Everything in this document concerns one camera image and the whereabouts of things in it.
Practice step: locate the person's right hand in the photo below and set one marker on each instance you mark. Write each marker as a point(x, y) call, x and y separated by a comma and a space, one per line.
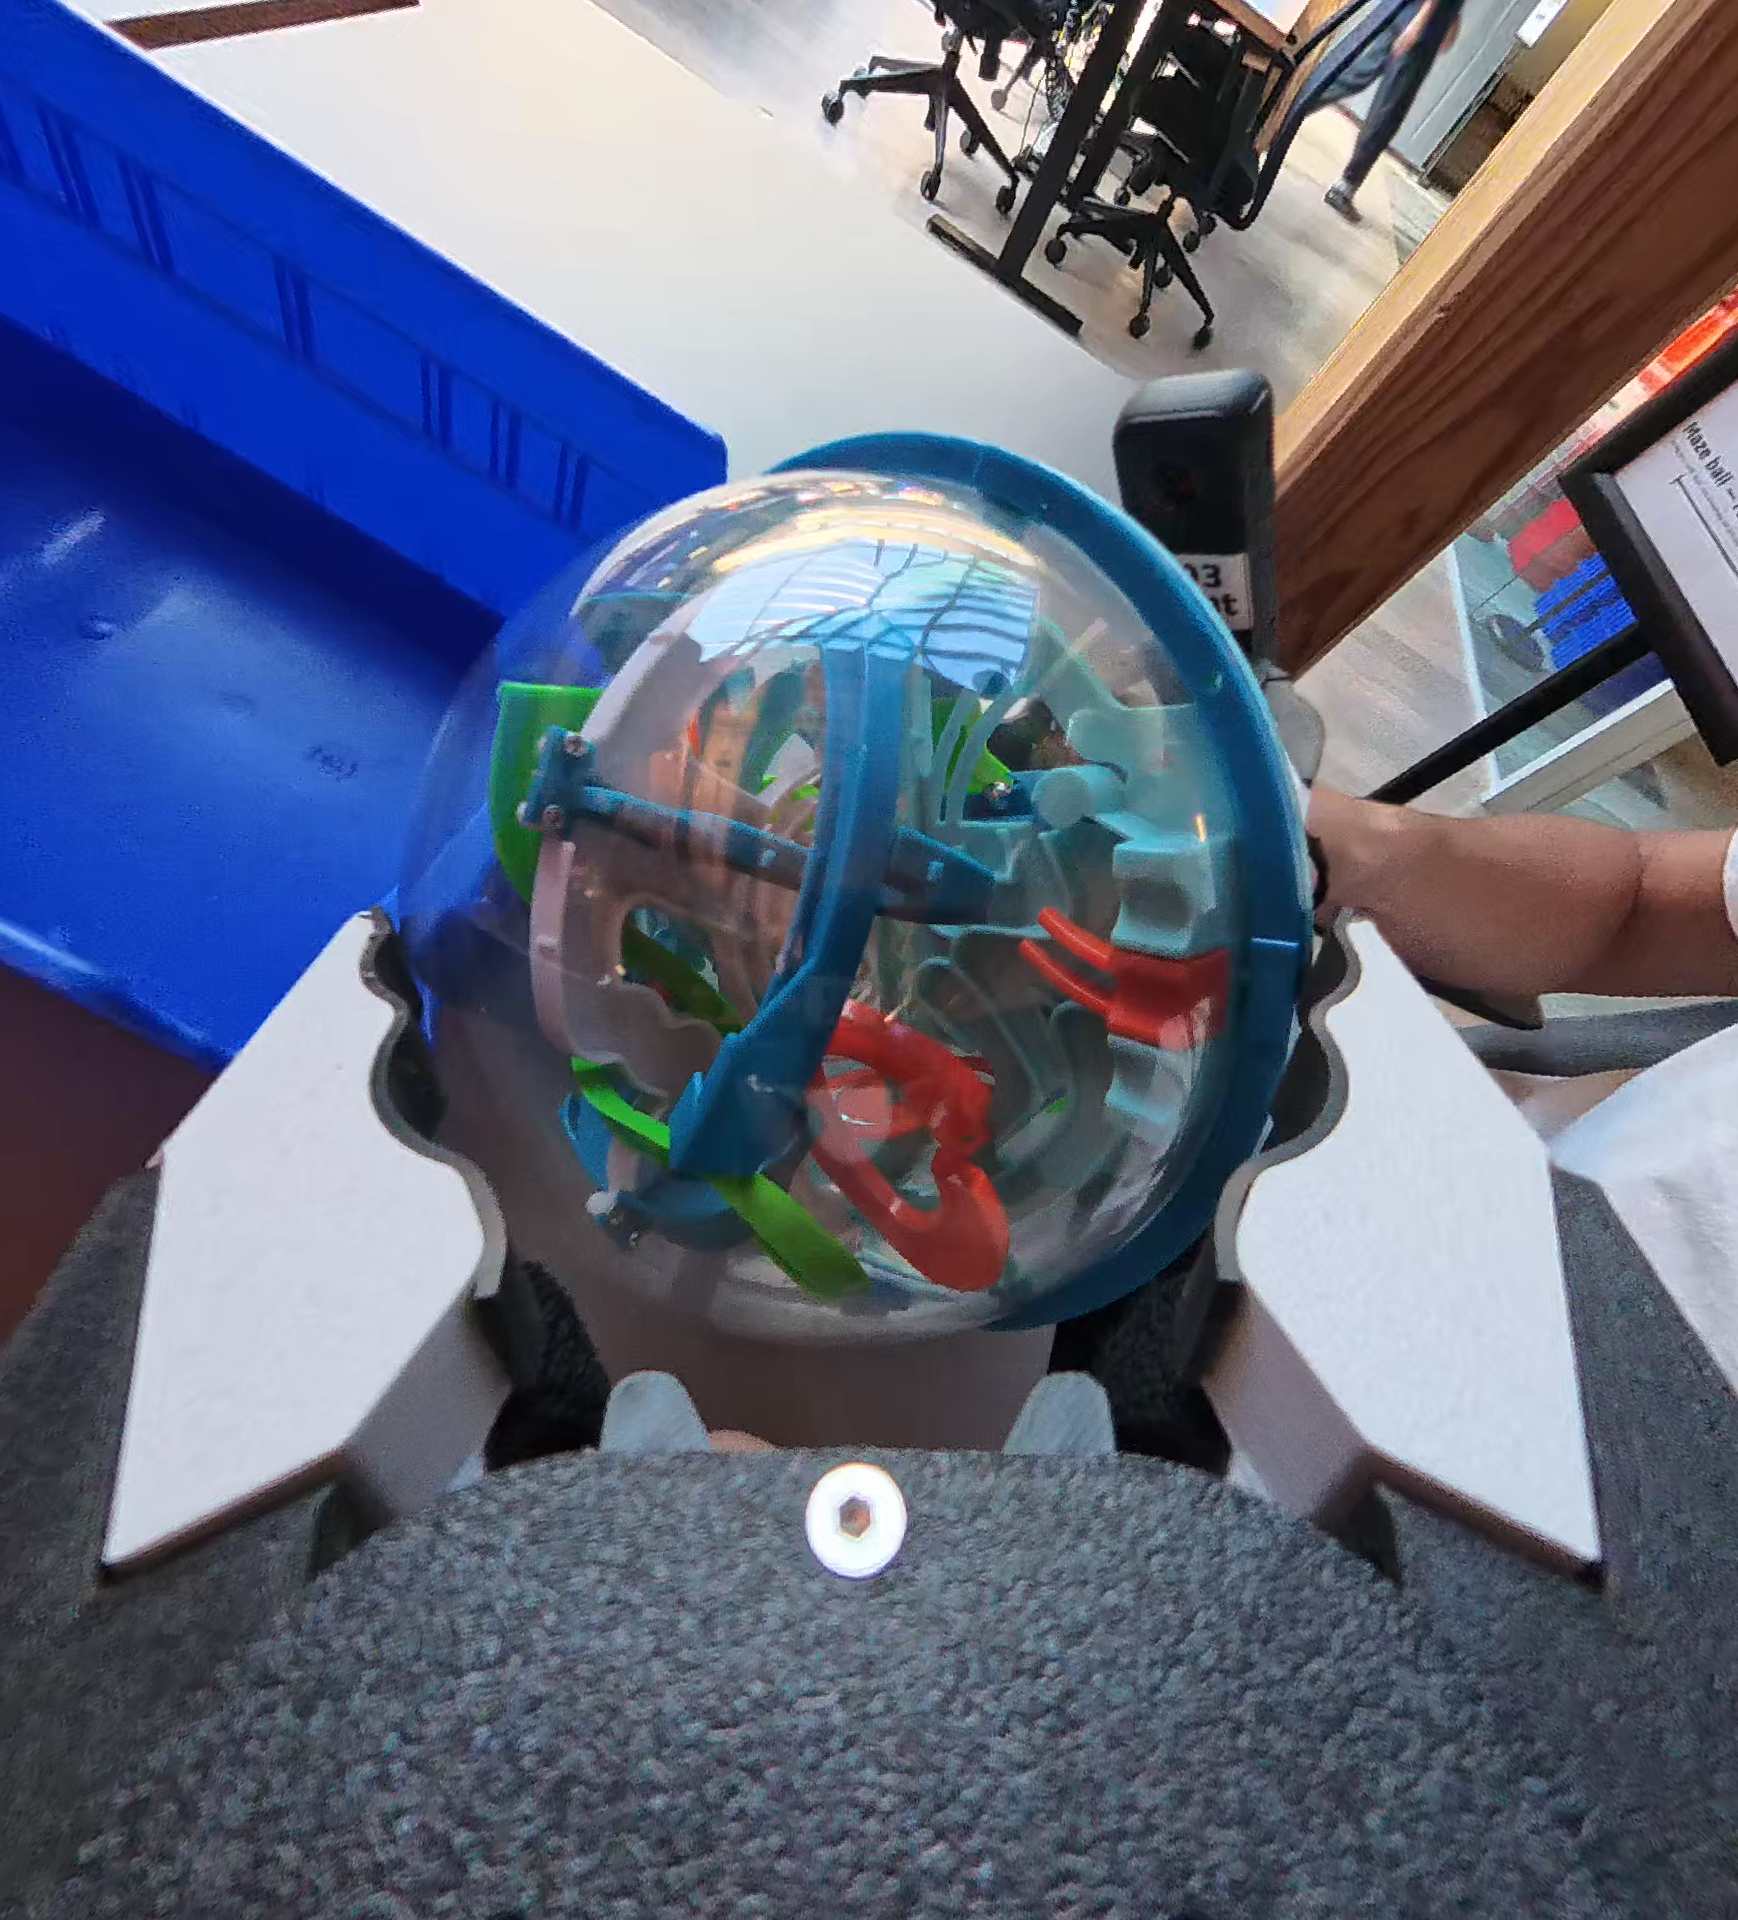
point(1373, 870)

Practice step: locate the wooden beam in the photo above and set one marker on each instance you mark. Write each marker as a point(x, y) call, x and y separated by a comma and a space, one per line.
point(1528, 300)

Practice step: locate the blue plastic bin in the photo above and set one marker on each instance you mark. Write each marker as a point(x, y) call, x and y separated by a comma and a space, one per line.
point(178, 600)

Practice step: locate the person's right forearm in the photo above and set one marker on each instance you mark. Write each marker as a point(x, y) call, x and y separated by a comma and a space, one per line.
point(1588, 909)

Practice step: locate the black office chair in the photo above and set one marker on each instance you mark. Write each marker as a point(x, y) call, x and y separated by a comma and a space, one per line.
point(1169, 194)
point(929, 104)

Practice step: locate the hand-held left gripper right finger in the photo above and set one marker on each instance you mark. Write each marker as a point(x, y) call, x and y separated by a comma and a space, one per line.
point(1408, 1275)

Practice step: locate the desk with black legs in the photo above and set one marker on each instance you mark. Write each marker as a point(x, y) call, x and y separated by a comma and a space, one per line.
point(1064, 165)

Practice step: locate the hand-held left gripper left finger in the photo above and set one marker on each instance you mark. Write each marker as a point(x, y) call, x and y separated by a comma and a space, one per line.
point(284, 1275)

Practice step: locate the red crate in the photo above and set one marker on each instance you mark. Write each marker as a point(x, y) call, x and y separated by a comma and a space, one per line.
point(1546, 541)

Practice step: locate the stack of blue crates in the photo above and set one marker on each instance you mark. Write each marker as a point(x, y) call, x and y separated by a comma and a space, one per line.
point(1588, 609)

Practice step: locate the black sign stand pole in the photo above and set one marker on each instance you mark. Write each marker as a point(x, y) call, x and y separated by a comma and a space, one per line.
point(1515, 720)

